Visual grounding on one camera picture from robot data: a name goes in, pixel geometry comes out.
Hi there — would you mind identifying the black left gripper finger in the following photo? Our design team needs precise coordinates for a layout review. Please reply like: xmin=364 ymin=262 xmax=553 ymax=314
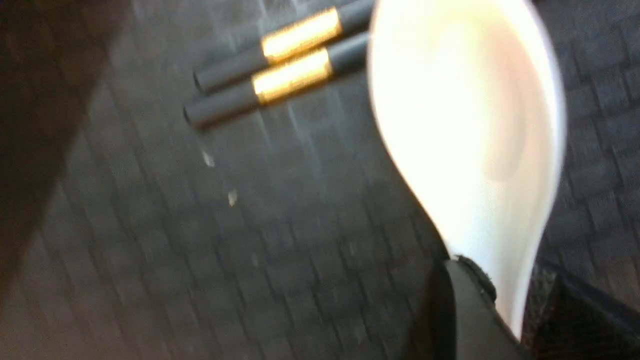
xmin=414 ymin=256 xmax=531 ymax=360

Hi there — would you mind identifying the white ceramic soup spoon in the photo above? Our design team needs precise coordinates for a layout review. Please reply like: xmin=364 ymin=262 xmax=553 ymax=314
xmin=366 ymin=0 xmax=567 ymax=338

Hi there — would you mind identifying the black chopstick gold band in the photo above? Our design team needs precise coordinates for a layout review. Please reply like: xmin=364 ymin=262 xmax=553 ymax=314
xmin=193 ymin=0 xmax=375 ymax=92
xmin=183 ymin=31 xmax=370 ymax=130

